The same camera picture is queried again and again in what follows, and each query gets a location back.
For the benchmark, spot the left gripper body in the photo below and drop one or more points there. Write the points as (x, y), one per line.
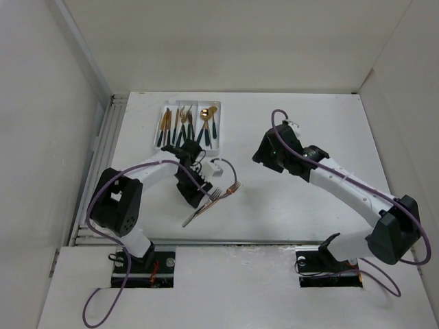
(188, 186)

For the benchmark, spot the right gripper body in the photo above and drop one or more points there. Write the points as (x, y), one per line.
(271, 159)

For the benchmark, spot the silver fork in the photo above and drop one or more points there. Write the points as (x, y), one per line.
(216, 194)

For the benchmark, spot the rose gold fork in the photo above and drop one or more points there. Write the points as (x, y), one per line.
(232, 189)

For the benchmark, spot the gold knife green handle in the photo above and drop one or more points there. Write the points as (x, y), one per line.
(161, 130)
(168, 127)
(176, 121)

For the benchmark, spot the gold spoon green handle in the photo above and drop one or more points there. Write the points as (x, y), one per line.
(207, 137)
(212, 111)
(204, 115)

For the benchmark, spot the white three-compartment cutlery tray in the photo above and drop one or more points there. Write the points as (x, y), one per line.
(196, 107)

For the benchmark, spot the gold fork green handle front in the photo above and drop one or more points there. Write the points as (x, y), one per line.
(184, 116)

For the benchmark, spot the gold fork green handle crossed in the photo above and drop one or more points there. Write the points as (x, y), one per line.
(190, 124)

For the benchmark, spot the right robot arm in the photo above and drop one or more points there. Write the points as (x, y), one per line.
(393, 222)

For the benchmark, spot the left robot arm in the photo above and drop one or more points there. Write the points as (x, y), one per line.
(115, 204)

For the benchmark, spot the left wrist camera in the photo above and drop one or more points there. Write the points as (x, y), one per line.
(216, 170)

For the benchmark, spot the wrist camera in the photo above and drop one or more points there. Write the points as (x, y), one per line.
(216, 170)
(295, 127)

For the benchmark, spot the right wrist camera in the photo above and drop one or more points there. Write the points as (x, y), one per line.
(295, 127)

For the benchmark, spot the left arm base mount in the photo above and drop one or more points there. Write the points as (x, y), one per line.
(156, 272)

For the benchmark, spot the aluminium rail frame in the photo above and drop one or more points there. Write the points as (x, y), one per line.
(103, 148)

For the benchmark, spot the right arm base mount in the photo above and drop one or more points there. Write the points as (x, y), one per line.
(317, 269)

